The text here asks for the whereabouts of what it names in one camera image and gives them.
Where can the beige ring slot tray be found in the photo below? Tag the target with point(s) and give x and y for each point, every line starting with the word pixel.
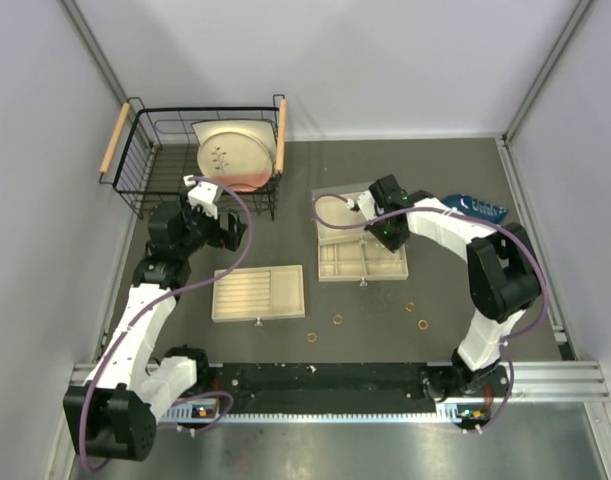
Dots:
pixel 259 294

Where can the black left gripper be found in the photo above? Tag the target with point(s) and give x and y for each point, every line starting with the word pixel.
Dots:
pixel 229 238

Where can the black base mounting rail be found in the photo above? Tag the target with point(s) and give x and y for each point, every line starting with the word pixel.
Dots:
pixel 338 388

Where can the round pink white plate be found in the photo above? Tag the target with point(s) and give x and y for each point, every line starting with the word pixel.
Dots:
pixel 236 159

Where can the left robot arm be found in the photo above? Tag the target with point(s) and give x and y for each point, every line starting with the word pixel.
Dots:
pixel 115 412

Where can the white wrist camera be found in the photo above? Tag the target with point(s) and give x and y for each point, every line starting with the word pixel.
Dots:
pixel 364 204
pixel 203 195

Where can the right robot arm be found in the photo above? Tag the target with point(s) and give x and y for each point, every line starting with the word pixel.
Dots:
pixel 503 279

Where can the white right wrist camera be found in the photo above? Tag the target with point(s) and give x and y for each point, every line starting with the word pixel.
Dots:
pixel 364 204

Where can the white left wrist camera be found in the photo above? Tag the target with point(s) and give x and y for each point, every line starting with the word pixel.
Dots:
pixel 203 195

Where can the black wire dish rack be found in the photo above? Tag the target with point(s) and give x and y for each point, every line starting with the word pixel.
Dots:
pixel 153 148

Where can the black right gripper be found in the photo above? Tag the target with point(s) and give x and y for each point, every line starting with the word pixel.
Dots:
pixel 392 245

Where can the aluminium frame rail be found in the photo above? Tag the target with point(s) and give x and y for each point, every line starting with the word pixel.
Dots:
pixel 509 385

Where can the blue leaf shaped dish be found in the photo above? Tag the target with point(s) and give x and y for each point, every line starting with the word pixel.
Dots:
pixel 476 208

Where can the square white plate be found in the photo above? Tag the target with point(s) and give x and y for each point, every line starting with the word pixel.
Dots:
pixel 262 130

